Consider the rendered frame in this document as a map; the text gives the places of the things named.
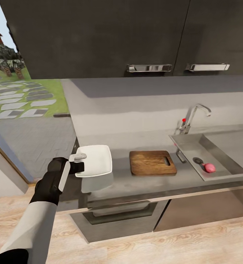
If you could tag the cutting board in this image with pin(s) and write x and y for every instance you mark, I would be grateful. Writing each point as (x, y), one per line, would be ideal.
(151, 163)

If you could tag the bowl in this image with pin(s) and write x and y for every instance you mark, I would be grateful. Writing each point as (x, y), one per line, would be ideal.
(98, 161)

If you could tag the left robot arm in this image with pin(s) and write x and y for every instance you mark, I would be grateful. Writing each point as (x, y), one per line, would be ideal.
(29, 242)

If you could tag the drop in sink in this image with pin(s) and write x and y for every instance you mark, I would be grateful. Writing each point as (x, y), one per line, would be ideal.
(223, 149)

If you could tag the dishwasher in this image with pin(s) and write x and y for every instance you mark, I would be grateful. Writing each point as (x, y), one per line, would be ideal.
(122, 221)

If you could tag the cabinet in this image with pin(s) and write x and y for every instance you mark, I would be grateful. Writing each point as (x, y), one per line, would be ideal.
(76, 39)

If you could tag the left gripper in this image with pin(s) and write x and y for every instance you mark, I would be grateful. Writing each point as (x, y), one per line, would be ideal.
(78, 167)

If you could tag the vidalia onion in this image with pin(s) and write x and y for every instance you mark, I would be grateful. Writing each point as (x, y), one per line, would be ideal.
(209, 168)

